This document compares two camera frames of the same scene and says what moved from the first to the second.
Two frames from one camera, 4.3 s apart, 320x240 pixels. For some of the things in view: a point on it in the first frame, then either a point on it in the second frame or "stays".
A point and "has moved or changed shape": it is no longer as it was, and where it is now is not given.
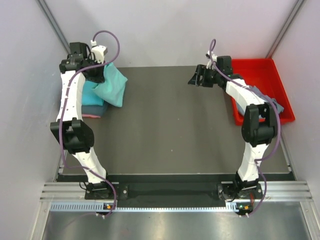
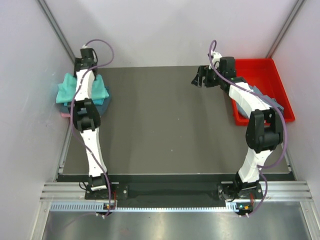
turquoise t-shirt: [112, 88] has moved or changed shape
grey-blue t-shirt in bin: [264, 97] stays
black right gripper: [201, 70] stays
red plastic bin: [263, 73] stays
